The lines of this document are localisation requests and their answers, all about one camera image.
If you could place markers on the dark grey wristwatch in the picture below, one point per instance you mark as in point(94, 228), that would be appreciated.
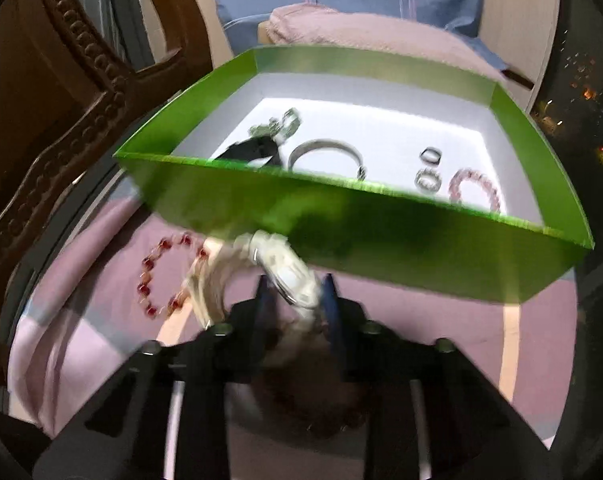
point(262, 147)

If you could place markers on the silver metal bangle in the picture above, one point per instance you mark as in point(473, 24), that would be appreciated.
point(328, 155)

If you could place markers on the carved brown wooden chair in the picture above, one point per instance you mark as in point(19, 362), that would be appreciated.
point(66, 97)

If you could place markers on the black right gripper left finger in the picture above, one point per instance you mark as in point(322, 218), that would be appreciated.
point(232, 350)

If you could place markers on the white plastic wristwatch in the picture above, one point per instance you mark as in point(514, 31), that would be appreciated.
point(284, 270)

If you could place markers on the wooden armchair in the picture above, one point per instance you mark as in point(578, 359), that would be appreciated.
point(521, 32)

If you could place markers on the green cardboard box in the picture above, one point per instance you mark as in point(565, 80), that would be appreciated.
point(463, 195)

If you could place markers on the pink cushion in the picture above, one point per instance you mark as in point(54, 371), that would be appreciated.
point(310, 23)

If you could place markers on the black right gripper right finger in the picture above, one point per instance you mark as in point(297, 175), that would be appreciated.
point(364, 348)

